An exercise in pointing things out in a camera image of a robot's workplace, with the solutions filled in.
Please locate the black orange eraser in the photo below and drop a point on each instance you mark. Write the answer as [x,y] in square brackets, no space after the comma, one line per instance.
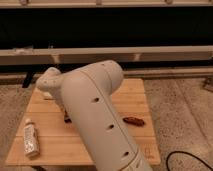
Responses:
[67,118]

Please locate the dark red snack piece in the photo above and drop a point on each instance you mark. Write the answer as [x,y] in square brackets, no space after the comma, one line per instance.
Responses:
[134,121]

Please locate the white horizontal rail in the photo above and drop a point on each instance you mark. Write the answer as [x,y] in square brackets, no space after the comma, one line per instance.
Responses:
[30,56]

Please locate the white plastic bottle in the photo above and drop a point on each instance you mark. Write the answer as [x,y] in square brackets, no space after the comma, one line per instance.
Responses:
[30,139]

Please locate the wooden slatted table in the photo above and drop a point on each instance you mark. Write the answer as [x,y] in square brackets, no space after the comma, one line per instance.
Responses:
[60,143]

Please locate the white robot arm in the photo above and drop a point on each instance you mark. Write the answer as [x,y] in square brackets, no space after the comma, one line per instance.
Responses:
[85,94]

